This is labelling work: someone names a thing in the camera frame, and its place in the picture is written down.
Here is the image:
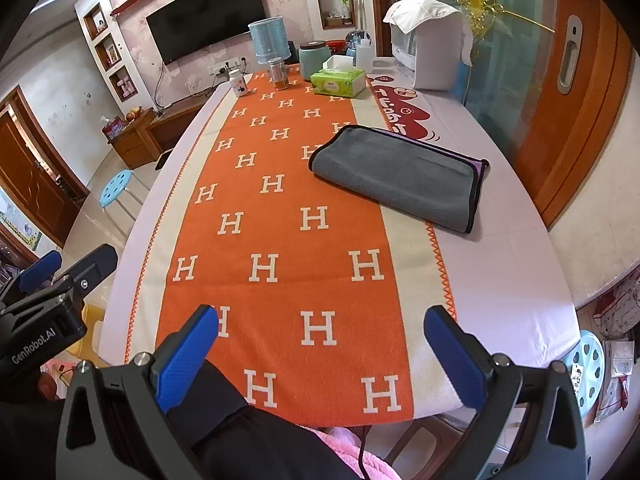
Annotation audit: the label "grey towel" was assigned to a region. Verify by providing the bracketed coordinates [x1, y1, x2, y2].
[308, 124, 490, 235]

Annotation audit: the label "pink fleece garment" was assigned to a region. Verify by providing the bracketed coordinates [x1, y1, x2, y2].
[299, 426, 401, 480]

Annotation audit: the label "black cable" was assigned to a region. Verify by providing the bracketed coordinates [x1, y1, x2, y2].
[356, 426, 375, 480]

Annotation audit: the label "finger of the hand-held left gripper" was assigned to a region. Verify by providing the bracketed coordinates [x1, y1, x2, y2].
[52, 243, 120, 307]
[0, 250, 64, 306]

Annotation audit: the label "wooden sliding door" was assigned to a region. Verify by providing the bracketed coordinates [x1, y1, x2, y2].
[514, 0, 637, 229]

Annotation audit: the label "wooden television cabinet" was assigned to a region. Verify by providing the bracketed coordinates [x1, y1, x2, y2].
[107, 94, 212, 171]

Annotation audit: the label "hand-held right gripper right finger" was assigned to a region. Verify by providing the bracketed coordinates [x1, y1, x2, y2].
[424, 305, 588, 480]

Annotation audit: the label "wall niche shelves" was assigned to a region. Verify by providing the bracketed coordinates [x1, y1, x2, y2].
[82, 2, 139, 104]

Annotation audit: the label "light blue slotted stool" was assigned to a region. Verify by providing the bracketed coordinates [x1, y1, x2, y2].
[564, 329, 606, 411]

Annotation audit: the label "white plastic bottle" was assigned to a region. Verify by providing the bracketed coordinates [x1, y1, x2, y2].
[353, 32, 376, 72]

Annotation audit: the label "black flat television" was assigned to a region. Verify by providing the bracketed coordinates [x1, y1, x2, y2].
[145, 0, 267, 65]

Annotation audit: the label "blue water jug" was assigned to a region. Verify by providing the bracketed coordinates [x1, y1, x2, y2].
[248, 16, 294, 66]

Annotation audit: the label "wooden hinged door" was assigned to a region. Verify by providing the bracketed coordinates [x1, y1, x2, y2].
[0, 85, 91, 249]

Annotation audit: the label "glass jar with amber contents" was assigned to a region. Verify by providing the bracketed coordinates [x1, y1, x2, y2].
[269, 60, 290, 91]

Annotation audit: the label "grey plastic chair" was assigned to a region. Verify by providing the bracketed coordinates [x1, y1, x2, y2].
[385, 412, 473, 466]

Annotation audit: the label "white water dispenser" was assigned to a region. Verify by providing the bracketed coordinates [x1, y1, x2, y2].
[389, 10, 474, 92]

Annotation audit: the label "person's black clothing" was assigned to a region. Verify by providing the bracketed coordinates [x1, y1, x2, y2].
[165, 359, 401, 480]

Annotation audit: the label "teal canister with dark lid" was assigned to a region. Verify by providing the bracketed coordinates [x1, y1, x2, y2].
[299, 40, 332, 81]

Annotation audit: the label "orange patterned blanket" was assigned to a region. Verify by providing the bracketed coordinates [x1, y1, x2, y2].
[125, 71, 458, 416]

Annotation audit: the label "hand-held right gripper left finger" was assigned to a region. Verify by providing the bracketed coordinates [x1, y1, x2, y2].
[55, 304, 219, 480]

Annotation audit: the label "green tissue pack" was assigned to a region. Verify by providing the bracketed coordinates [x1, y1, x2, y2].
[310, 67, 368, 99]

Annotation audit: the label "silver door handle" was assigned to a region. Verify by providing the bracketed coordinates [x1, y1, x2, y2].
[557, 15, 585, 95]

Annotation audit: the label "white cloth cover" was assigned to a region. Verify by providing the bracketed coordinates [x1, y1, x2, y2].
[383, 0, 467, 37]

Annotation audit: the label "blue round stool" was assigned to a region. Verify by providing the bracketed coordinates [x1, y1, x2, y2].
[99, 169, 151, 222]

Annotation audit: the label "pile of plastic bags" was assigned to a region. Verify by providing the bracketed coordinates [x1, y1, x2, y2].
[592, 267, 640, 423]

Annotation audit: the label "red wall shelf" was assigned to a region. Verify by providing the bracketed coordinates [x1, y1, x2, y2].
[109, 0, 159, 16]

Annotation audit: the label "yellow plastic stool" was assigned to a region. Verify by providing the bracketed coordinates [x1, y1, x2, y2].
[77, 304, 106, 358]

